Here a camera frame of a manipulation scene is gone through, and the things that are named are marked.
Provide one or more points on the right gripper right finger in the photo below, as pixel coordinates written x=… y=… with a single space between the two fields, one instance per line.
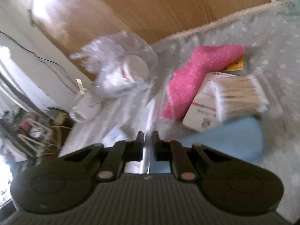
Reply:
x=173 y=152

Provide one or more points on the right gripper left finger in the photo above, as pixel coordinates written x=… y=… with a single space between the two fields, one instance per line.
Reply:
x=117 y=156

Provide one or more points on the clear plastic container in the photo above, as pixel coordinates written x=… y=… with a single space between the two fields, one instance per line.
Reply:
x=131 y=140

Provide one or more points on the white card box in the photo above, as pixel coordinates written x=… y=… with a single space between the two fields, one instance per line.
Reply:
x=201 y=115

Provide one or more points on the white mug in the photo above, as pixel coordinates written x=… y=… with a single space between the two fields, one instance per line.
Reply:
x=85 y=108

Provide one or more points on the clear plastic bag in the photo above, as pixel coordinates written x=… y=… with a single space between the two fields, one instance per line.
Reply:
x=123 y=62

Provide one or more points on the cotton swab pack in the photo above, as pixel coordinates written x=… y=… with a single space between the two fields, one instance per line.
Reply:
x=238 y=96

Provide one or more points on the pink fuzzy sock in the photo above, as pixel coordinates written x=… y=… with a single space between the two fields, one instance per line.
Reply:
x=186 y=81

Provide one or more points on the yellow label card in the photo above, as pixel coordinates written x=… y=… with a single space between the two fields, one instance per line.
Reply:
x=237 y=65

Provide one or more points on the cardboard panel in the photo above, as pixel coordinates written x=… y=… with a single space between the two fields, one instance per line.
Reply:
x=71 y=24

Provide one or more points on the grey floral tablecloth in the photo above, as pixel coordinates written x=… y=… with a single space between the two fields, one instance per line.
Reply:
x=270 y=36

